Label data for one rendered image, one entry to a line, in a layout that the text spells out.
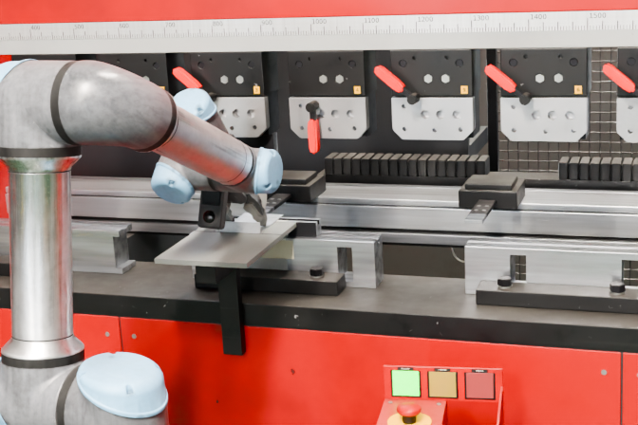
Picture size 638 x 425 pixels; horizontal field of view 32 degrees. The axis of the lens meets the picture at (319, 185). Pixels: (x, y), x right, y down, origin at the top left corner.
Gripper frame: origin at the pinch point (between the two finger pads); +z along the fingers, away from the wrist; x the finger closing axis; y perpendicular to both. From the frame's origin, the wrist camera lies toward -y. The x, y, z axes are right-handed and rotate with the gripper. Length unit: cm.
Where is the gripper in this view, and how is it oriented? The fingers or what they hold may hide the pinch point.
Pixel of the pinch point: (246, 224)
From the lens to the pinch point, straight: 219.6
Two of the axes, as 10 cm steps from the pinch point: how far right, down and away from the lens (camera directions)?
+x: -9.5, -0.3, 3.2
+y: 2.0, -8.2, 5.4
